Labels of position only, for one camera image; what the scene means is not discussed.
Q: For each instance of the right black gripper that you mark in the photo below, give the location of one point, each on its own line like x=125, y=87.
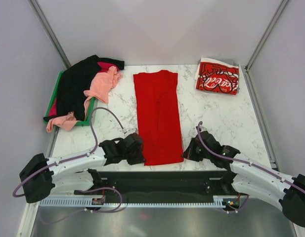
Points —
x=189, y=153

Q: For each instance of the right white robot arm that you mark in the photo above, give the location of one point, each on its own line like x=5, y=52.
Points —
x=285, y=192

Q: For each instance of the folded red Coca-Cola t-shirt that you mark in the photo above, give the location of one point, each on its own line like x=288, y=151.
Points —
x=217, y=77

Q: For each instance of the plain red t-shirt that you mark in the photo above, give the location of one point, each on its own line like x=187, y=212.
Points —
x=158, y=117

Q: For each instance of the right aluminium frame post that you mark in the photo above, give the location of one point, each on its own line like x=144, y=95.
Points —
x=271, y=25

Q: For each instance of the green plastic tray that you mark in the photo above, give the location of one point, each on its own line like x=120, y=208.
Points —
x=53, y=99

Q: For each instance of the salmon pink t-shirt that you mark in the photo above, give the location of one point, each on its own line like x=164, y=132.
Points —
x=72, y=100

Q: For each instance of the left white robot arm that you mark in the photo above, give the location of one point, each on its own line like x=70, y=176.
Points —
x=77, y=173

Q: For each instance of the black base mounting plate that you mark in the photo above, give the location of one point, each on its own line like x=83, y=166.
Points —
x=162, y=186

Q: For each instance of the left aluminium frame post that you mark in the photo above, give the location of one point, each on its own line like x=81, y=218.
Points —
x=49, y=31

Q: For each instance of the black t-shirt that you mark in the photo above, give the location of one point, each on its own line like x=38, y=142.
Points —
x=75, y=86

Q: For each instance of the magenta t-shirt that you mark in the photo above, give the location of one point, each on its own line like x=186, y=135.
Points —
x=105, y=66

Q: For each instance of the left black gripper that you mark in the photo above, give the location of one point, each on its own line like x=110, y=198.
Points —
x=139, y=159

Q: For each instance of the aluminium frame post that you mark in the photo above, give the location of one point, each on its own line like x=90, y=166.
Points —
x=271, y=25
x=49, y=31

